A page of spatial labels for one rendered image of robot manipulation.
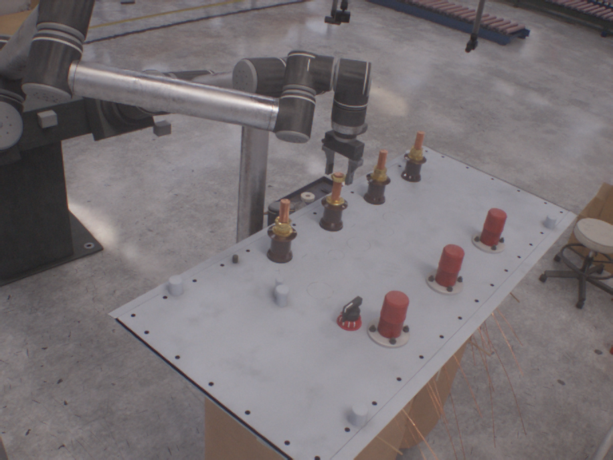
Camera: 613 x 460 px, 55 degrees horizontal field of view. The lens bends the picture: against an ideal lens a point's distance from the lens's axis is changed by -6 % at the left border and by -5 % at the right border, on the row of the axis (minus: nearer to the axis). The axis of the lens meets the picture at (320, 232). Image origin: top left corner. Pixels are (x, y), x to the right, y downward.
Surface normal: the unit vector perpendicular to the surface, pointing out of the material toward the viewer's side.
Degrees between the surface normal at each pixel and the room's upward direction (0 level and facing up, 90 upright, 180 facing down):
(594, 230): 0
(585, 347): 0
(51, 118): 90
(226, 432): 90
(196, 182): 0
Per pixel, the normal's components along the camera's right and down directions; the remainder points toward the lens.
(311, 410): 0.12, -0.82
